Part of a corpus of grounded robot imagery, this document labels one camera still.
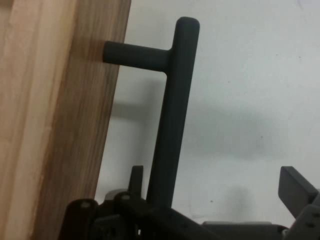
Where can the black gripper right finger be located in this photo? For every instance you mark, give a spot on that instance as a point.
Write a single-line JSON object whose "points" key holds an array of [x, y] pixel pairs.
{"points": [[297, 192]]}

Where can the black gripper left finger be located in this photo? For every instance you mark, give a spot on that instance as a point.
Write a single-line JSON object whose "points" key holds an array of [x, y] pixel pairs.
{"points": [[130, 220]]}

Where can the light wooden cabinet door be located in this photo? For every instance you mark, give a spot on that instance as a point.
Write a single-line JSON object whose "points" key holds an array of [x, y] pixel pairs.
{"points": [[55, 125]]}

